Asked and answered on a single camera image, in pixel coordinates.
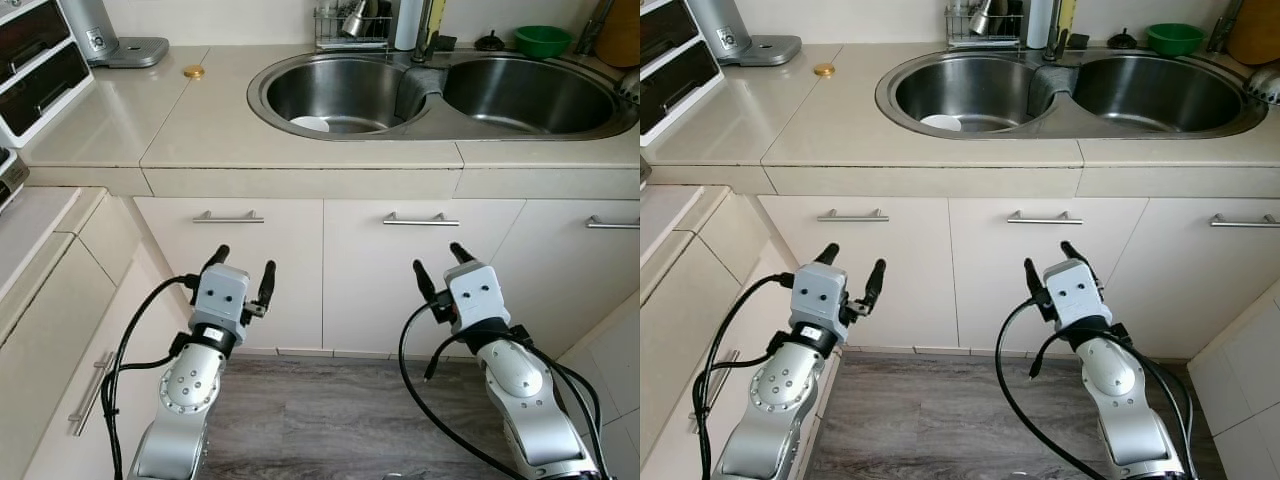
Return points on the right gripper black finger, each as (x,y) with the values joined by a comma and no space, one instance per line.
(1035,280)
(462,254)
(1074,251)
(426,284)

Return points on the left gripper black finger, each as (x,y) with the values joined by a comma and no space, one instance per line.
(267,282)
(218,257)
(876,280)
(828,254)

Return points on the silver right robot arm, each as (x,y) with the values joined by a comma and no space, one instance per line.
(520,385)
(1115,380)

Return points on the dark grey kitchen tool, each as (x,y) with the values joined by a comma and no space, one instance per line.
(590,28)
(1222,28)

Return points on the white cabinet door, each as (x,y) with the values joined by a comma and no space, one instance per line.
(50,340)
(980,260)
(920,290)
(370,280)
(580,290)
(665,340)
(1200,290)
(300,280)

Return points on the small white bowl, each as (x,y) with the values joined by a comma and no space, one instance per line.
(310,124)
(940,122)

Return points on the grey mesh dish cloth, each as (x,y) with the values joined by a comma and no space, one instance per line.
(1052,85)
(425,85)

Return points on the stainless steel double sink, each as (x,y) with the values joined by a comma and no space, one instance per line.
(1160,95)
(530,95)

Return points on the small gold round lid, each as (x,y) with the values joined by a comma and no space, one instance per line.
(193,72)
(824,70)

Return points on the small black block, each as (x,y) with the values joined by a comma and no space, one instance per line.
(1078,41)
(448,43)

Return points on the black sink strainer plug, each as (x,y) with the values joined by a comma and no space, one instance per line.
(490,43)
(1122,41)

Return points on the green plastic bowl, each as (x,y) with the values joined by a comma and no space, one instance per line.
(1175,40)
(543,42)

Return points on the white bottle blue label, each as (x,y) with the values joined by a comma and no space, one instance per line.
(1040,22)
(408,25)

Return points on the yellow detergent bottle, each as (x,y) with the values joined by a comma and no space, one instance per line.
(437,15)
(1067,15)

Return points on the white black drawer unit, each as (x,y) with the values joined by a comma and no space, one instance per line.
(675,70)
(40,70)

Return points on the black cup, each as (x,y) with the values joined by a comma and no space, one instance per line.
(380,18)
(1012,15)

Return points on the silver countertop appliance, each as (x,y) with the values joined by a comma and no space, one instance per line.
(725,28)
(95,30)

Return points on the round wooden cutting board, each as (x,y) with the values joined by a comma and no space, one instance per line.
(622,35)
(1255,32)

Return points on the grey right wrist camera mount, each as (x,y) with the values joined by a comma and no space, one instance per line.
(478,295)
(1075,290)

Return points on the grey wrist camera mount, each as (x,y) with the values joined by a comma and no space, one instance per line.
(478,295)
(220,292)
(1075,290)
(820,295)

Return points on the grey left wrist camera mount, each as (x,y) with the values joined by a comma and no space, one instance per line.
(820,295)
(220,292)

